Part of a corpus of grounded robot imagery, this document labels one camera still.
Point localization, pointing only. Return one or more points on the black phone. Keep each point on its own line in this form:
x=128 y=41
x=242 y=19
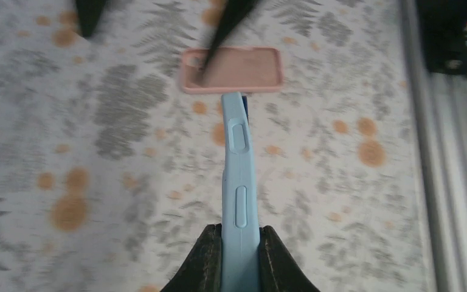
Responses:
x=240 y=234

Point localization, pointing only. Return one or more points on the floral patterned table mat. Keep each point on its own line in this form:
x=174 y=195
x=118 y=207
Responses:
x=109 y=172

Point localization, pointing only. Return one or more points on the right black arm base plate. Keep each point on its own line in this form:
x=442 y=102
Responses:
x=443 y=32

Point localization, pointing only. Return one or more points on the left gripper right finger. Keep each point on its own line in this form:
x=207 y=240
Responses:
x=279 y=272

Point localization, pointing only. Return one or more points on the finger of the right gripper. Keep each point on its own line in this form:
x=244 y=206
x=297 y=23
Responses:
x=234 y=13
x=89 y=13

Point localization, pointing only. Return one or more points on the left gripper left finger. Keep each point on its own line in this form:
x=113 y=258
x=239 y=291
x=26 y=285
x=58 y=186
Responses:
x=201 y=269

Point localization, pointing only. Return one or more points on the aluminium mounting rail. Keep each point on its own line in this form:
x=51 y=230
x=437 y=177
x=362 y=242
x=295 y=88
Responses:
x=440 y=108

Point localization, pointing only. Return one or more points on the pink phone case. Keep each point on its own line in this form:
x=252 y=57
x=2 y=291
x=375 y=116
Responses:
x=242 y=69

